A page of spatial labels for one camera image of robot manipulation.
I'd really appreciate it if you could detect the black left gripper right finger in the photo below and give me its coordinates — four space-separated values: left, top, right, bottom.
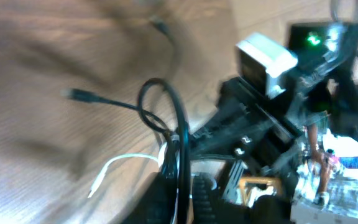
191 173 226 224

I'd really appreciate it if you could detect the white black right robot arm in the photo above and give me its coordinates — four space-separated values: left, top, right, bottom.
190 21 358 172

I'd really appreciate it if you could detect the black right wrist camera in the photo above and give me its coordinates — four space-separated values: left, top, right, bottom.
236 32 298 99

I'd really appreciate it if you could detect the white usb cable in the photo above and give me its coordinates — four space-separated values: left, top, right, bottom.
87 136 180 224

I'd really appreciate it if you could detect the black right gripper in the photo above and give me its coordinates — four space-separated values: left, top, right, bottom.
190 77 301 174

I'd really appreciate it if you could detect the black usb cable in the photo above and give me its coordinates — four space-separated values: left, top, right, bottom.
60 77 192 224

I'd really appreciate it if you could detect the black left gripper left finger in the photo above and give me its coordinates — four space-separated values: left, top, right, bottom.
127 174 173 224

